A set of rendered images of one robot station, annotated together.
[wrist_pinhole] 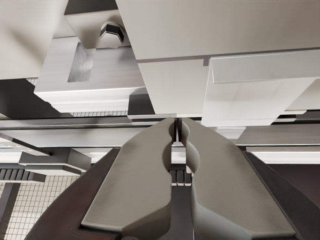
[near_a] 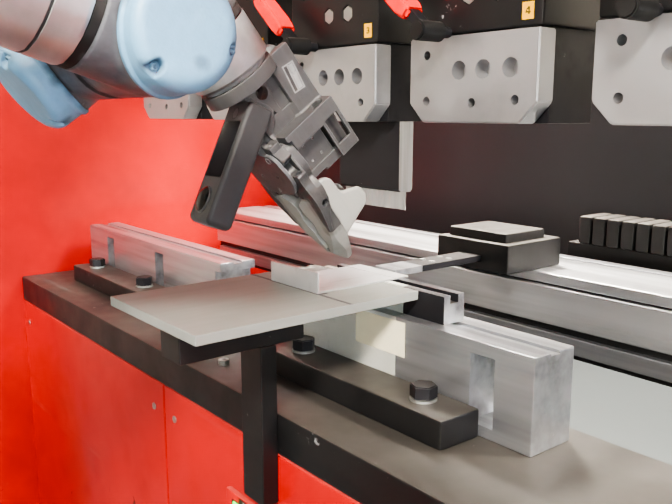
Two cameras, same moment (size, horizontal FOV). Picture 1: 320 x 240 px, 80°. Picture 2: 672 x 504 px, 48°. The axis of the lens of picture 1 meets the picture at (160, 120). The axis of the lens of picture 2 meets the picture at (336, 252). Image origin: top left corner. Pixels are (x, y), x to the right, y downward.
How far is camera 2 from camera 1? 0.69 m
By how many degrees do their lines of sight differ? 58
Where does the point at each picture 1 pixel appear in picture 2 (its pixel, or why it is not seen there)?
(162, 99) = (386, 293)
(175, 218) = not seen: outside the picture
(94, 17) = (419, 408)
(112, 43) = (425, 383)
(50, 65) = (521, 400)
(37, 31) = (532, 467)
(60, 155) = not seen: outside the picture
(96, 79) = (462, 352)
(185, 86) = (356, 292)
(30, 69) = (659, 472)
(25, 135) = not seen: outside the picture
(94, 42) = (456, 404)
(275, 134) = (420, 276)
